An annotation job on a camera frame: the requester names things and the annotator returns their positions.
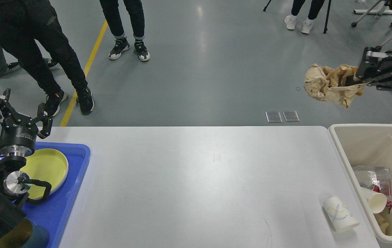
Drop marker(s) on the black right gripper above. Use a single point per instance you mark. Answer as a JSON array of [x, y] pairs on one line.
[[375, 69]]

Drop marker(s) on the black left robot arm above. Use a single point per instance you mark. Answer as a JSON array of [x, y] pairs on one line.
[[16, 187]]

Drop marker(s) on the blue plastic tray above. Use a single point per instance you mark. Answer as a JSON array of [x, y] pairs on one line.
[[53, 214]]

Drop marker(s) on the silver foil bag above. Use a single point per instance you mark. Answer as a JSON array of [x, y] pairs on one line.
[[367, 176]]

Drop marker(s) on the paper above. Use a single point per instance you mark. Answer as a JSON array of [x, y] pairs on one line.
[[329, 85]]

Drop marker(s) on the beige plastic bin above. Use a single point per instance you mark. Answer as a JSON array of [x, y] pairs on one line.
[[368, 145]]

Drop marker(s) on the crushed red can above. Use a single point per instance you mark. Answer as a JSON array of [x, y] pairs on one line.
[[388, 206]]

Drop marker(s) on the person in black clothes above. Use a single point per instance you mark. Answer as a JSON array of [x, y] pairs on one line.
[[23, 24]]

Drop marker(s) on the brown box in bin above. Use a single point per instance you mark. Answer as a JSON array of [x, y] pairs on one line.
[[382, 223]]

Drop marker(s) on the crushed white paper cup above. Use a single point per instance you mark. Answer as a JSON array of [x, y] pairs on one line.
[[340, 216]]

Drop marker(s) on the yellow plate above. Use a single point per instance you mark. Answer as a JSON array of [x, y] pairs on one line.
[[38, 165]]

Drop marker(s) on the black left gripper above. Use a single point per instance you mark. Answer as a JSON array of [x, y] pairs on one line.
[[19, 138]]

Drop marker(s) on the teal mug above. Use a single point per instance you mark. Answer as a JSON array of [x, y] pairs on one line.
[[27, 234]]

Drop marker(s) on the silver floor plate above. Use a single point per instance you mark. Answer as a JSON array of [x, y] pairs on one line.
[[291, 116], [273, 117]]

